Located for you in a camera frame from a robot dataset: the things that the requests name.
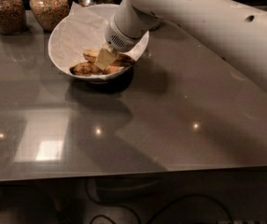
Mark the far left grain jar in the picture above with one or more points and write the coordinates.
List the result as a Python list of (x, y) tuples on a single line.
[(12, 17)]

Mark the brown overripe banana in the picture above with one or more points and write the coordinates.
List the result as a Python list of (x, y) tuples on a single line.
[(85, 69)]

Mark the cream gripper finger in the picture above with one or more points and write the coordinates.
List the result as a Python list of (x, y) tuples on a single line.
[(106, 56)]

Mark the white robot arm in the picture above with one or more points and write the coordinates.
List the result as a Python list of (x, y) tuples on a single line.
[(235, 32)]

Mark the white bowl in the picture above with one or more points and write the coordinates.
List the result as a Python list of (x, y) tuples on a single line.
[(62, 62)]

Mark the grain jar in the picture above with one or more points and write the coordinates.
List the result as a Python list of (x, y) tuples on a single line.
[(49, 13), (12, 17)]

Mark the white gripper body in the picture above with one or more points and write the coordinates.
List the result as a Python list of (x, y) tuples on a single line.
[(119, 38)]

